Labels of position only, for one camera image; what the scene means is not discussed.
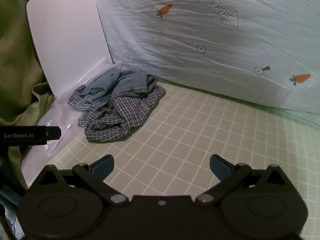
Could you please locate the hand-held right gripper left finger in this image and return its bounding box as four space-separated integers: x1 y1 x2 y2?
37 155 130 207

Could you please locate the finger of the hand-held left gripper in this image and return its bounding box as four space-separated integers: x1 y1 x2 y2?
47 127 62 142

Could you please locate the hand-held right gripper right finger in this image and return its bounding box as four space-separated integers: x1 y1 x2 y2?
195 154 292 207

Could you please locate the blue denim garment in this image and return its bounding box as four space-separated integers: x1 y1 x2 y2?
80 69 158 105

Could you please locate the clear plastic bag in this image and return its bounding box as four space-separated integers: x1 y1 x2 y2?
21 57 123 188

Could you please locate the green grid mat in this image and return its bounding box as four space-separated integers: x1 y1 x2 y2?
27 79 320 205

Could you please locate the blue checked shirt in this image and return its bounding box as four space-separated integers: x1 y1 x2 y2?
67 84 167 143

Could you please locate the green curtain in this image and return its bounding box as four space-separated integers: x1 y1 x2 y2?
0 0 54 188

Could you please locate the white plastic board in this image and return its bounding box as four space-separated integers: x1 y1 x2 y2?
26 0 113 95

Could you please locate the carrot print light blue quilt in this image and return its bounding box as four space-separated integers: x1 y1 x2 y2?
69 0 320 127

